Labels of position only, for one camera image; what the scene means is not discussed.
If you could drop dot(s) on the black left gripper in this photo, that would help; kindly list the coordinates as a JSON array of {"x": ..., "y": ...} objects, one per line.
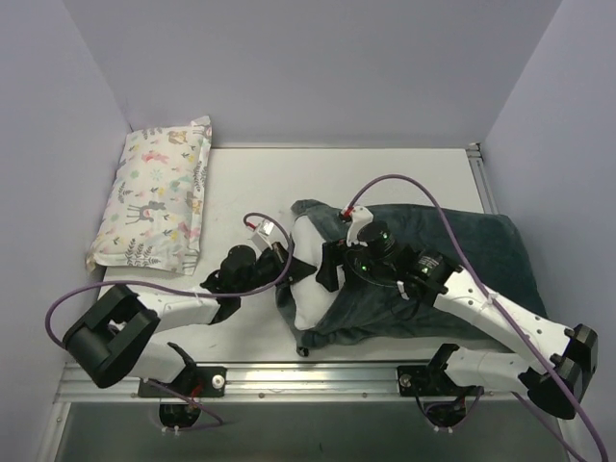
[{"x": 281, "y": 262}]

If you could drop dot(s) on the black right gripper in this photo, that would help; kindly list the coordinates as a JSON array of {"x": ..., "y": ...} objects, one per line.
[{"x": 331, "y": 262}]

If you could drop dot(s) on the white pillow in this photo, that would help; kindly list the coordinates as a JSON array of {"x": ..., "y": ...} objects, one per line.
[{"x": 312, "y": 300}]

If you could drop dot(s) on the dark green plush pillowcase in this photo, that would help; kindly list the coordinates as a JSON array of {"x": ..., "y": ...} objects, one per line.
[{"x": 491, "y": 243}]

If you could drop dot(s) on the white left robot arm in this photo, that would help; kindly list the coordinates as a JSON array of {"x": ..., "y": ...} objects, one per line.
[{"x": 114, "y": 338}]

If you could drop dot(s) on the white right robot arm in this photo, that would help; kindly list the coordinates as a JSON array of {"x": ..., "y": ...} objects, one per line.
[{"x": 551, "y": 363}]

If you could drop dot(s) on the animal print pillow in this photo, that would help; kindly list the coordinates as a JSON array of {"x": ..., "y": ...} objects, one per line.
[{"x": 155, "y": 209}]

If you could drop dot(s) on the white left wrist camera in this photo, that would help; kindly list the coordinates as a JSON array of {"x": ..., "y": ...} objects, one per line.
[{"x": 261, "y": 233}]

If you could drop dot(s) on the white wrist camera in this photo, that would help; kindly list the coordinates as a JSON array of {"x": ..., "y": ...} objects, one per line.
[
  {"x": 261, "y": 233},
  {"x": 358, "y": 217}
]

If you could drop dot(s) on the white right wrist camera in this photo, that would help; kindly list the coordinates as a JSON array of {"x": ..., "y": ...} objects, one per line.
[{"x": 358, "y": 217}]

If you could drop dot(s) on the aluminium front rail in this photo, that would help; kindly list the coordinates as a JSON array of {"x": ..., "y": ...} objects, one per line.
[{"x": 259, "y": 383}]

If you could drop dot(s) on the aluminium rail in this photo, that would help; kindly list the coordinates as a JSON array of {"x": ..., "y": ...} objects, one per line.
[
  {"x": 259, "y": 383},
  {"x": 476, "y": 162}
]

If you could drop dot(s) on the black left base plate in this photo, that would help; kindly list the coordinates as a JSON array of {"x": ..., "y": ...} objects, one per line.
[{"x": 201, "y": 382}]

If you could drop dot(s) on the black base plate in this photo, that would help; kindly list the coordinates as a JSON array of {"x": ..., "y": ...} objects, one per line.
[
  {"x": 201, "y": 382},
  {"x": 423, "y": 381}
]

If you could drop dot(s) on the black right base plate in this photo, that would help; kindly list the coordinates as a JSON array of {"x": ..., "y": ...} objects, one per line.
[{"x": 423, "y": 381}]

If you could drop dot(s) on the aluminium right side rail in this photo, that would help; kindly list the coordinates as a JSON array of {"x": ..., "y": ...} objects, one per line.
[{"x": 476, "y": 162}]

